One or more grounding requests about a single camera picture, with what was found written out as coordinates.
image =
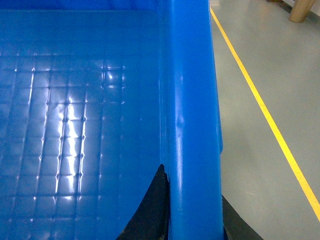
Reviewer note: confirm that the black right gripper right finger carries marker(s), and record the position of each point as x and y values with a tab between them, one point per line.
235	228

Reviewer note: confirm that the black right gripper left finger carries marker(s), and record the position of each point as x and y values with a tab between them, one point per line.
151	219

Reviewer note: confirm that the large blue plastic crate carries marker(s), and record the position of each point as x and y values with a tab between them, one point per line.
95	96

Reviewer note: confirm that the cardboard tube post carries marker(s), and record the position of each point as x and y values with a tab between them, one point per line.
300	10

